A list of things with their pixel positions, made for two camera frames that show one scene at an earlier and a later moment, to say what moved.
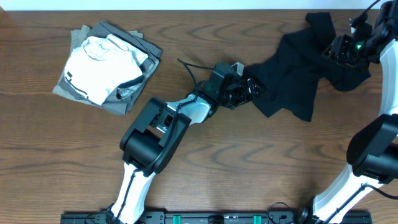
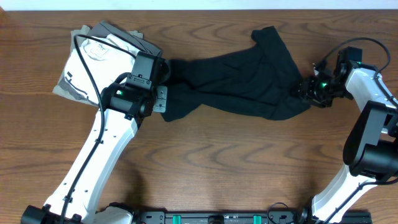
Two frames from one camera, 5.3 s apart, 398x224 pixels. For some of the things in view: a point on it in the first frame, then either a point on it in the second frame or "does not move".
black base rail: (210, 217) does not move
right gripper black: (339, 48) to (306, 86)
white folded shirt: (101, 64) does not move
